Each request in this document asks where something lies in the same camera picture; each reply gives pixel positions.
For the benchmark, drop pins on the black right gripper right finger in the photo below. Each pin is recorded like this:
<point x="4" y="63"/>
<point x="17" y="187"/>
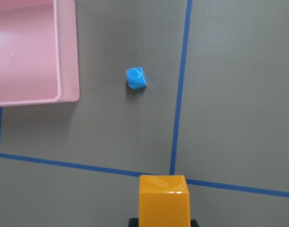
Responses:
<point x="193" y="223"/>

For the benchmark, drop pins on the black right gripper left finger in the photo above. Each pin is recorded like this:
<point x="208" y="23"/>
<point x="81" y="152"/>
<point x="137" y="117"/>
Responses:
<point x="133" y="222"/>

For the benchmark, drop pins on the orange block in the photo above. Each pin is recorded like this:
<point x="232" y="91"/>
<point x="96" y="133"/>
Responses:
<point x="164" y="201"/>

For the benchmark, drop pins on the small light blue block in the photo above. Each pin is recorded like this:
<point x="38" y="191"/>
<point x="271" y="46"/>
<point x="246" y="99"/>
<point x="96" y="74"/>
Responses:
<point x="136" y="78"/>

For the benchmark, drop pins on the pink plastic box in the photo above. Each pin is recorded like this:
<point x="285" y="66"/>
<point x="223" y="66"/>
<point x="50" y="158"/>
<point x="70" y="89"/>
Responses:
<point x="38" y="52"/>

